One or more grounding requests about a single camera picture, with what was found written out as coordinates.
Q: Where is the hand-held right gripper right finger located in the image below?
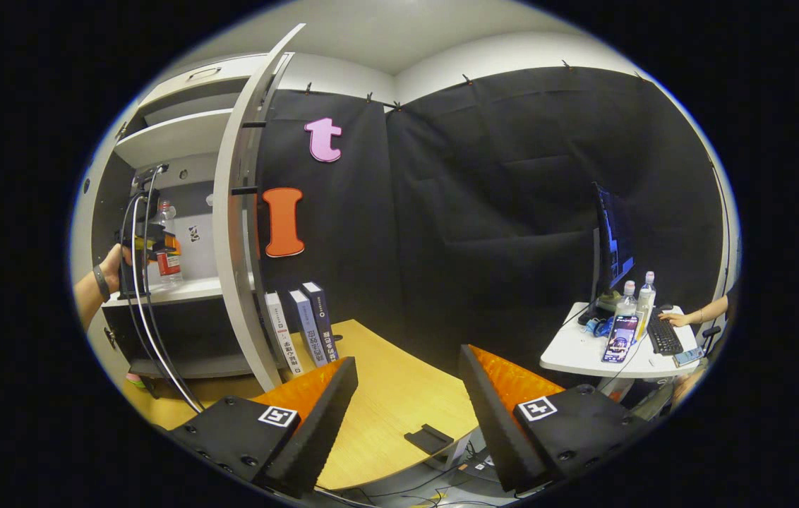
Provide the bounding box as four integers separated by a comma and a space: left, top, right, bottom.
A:
457, 344, 654, 495

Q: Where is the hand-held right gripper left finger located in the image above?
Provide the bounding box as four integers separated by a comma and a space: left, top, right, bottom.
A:
168, 356, 359, 498

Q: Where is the clear bottle with red label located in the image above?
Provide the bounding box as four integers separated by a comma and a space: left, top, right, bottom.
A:
155, 200, 184, 283

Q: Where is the white cabinet shelf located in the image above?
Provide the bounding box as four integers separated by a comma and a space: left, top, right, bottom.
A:
115, 108, 234, 169
104, 275, 257, 308

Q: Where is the white cabinet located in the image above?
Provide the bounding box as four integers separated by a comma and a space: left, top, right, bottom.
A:
85, 53, 294, 382

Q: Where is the grey blue book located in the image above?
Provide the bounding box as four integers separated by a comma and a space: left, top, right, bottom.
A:
289, 288, 326, 366

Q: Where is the white book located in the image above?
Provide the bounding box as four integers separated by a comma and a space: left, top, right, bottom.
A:
264, 291, 305, 375

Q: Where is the white side table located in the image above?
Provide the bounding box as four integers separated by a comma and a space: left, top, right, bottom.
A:
539, 302, 702, 380

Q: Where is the smartphone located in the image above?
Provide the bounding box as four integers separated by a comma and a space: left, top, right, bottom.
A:
601, 314, 640, 364

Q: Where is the clear bottle with white cap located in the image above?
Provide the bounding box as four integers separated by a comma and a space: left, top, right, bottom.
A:
638, 271, 657, 332
615, 280, 639, 318

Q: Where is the black keyboard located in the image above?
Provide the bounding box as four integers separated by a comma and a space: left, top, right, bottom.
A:
645, 310, 685, 356

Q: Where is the black backdrop cloth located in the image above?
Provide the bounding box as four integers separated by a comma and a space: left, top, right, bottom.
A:
255, 65, 732, 396

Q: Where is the black computer monitor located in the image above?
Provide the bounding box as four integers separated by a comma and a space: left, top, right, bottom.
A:
589, 181, 637, 315

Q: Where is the black flat bracket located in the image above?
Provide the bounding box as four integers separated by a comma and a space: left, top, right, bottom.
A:
404, 423, 455, 456

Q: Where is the black cable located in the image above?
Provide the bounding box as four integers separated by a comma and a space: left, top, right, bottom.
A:
121, 190, 196, 410

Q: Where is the white cable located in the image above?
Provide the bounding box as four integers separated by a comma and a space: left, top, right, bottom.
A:
130, 166, 206, 413

